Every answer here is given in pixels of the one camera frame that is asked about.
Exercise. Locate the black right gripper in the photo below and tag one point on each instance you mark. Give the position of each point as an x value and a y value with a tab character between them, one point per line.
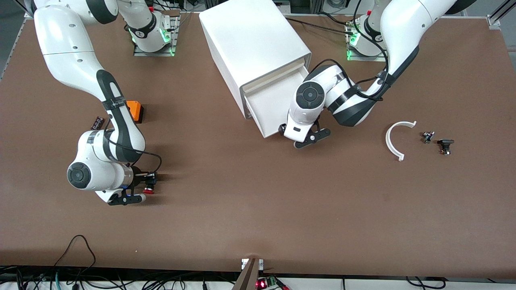
138	178

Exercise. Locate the red push button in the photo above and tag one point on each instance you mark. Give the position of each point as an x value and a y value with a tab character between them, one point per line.
149	189

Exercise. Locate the white plastic drawer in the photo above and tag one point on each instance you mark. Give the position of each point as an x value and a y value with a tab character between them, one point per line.
274	75
270	104

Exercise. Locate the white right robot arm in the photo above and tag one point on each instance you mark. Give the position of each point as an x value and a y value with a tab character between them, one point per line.
68	52

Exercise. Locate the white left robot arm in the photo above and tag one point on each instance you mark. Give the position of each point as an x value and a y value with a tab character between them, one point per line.
403	24

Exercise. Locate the white drawer cabinet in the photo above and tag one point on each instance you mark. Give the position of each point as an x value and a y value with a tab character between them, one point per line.
250	40

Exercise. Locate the orange box with hole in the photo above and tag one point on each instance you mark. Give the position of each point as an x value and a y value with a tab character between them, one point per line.
136	110

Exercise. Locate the small black contact block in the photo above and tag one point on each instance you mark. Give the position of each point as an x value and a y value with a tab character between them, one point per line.
99	121

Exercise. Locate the circuit board with red light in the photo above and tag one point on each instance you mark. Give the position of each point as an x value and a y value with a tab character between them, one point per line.
267	282

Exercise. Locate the white curved plastic arc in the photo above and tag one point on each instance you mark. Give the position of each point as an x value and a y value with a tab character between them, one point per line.
389	141

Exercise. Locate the small grey metal part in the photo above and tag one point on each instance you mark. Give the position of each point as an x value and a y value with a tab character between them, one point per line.
428	137

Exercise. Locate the small black knob part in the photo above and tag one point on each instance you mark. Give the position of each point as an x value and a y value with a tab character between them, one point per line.
445	144

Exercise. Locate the brown camera mount post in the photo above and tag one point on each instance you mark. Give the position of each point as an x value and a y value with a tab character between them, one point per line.
248	278

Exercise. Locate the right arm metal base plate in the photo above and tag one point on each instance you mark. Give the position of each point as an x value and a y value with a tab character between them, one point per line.
171	40

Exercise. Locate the aluminium frame profile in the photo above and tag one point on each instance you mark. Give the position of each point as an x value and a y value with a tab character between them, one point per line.
498	16
28	10

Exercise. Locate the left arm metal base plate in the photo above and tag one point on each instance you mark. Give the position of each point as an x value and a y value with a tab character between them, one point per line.
354	56

